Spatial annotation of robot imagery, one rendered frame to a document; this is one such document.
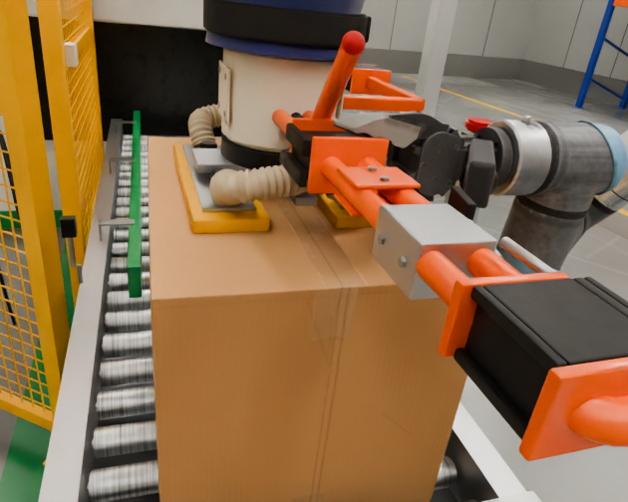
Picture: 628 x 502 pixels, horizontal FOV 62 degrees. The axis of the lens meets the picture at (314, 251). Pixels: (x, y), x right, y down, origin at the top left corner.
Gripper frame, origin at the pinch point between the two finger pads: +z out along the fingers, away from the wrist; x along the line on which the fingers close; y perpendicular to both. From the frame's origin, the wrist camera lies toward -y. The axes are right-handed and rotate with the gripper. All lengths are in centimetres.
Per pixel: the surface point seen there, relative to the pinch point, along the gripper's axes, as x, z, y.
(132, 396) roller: -54, 24, 30
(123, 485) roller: -55, 25, 11
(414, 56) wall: -74, -477, 904
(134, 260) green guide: -45, 24, 66
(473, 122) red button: -6, -47, 46
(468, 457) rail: -51, -29, 1
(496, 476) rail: -50, -31, -4
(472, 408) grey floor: -109, -86, 64
